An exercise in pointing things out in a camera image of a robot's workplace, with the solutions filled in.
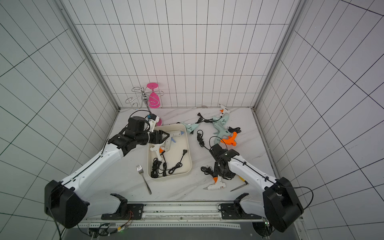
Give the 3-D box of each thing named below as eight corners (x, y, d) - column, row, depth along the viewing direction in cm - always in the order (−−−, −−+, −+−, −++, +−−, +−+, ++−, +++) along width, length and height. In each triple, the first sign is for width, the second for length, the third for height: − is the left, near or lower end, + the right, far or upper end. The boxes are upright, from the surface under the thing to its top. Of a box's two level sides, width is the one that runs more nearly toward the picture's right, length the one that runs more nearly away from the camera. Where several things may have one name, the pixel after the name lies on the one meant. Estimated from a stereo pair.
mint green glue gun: (214, 143, 100) (215, 141, 98) (212, 117, 115) (212, 115, 113) (232, 143, 100) (233, 141, 98) (227, 117, 115) (228, 115, 113)
